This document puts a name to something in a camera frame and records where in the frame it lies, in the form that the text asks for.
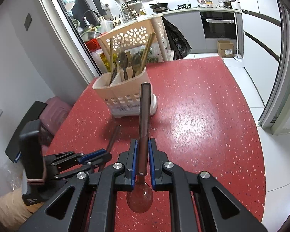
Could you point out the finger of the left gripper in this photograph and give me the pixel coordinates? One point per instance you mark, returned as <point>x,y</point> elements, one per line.
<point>67,168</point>
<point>53,158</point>

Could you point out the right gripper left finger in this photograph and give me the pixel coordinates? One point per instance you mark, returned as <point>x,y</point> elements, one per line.
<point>86,201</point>

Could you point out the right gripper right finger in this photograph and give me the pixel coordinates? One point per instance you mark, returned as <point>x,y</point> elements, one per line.
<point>198,201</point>

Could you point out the dark spoon black handle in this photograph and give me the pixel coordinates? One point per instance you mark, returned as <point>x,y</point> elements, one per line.
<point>141,197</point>

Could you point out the kitchen faucet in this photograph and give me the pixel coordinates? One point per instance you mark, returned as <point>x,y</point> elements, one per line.
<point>91,17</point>

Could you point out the pink stool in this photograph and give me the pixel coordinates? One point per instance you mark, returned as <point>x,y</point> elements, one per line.
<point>54,114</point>

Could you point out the beige utensil holder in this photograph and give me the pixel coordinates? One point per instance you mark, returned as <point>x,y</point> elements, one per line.
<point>121,97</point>

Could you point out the yellow foil package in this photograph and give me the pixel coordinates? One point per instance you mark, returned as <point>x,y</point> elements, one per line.
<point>105,61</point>

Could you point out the red basket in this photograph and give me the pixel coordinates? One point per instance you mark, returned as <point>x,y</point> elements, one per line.
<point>93,45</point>

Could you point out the black plastic bag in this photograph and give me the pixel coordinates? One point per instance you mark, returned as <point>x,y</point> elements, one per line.
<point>177,41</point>

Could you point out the cardboard box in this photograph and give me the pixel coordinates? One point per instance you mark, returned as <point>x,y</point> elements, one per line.
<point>225,48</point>

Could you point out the black wok on stove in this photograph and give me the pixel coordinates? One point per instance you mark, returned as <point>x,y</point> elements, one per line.
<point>159,7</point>

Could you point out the built-in black oven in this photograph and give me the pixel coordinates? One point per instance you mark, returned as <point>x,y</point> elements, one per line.
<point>218,25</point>

